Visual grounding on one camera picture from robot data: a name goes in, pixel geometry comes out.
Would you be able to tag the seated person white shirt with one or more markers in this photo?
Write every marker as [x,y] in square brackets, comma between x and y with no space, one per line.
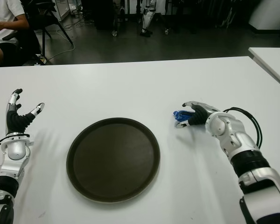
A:
[2,18]

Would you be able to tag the black wheeled stand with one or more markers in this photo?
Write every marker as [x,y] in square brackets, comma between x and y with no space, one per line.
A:
[166,30]

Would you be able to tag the folded silver frame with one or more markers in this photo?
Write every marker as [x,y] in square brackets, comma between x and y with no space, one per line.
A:
[227,18]

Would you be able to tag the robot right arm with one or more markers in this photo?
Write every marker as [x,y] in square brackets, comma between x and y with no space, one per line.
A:
[220,126]

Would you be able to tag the blue Oreo packet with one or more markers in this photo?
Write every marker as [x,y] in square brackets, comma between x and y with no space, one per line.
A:
[182,116]

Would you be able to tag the round brown tray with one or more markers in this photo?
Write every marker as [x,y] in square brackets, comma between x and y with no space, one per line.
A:
[113,161]

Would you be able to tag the white humanoid robot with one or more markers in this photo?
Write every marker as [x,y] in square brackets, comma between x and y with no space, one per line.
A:
[147,17]

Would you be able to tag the white cabinet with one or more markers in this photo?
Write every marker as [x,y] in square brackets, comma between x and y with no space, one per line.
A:
[268,14]

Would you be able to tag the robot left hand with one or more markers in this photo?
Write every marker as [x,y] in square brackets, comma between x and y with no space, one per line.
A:
[16,122]

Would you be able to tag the black chair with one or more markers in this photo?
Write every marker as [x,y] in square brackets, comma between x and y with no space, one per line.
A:
[44,16]

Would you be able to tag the black equipment cart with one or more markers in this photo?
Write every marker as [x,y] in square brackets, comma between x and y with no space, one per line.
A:
[105,14]

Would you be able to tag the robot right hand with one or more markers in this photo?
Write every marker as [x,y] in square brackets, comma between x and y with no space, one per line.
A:
[200,115]

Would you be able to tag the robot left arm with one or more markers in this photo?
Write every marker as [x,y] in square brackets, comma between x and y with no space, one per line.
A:
[16,149]

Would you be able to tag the white side table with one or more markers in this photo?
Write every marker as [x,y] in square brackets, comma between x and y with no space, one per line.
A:
[273,60]

